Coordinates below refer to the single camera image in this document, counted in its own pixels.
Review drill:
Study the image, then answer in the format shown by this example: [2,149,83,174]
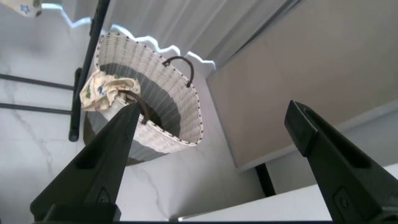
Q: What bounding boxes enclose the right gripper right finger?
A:
[284,99,398,223]

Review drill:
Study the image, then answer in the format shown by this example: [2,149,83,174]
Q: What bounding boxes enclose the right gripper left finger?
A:
[30,101,141,222]

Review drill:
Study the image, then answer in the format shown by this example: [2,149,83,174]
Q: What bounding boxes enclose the cream printed garment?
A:
[0,0,43,18]
[79,70,142,112]

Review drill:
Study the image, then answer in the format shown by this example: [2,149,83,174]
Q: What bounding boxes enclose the white laundry basket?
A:
[83,32,205,166]

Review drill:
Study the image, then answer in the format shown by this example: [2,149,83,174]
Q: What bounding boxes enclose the black clothes rack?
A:
[0,0,111,142]

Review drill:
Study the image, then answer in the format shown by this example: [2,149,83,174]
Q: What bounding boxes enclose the white curtain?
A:
[62,0,293,68]

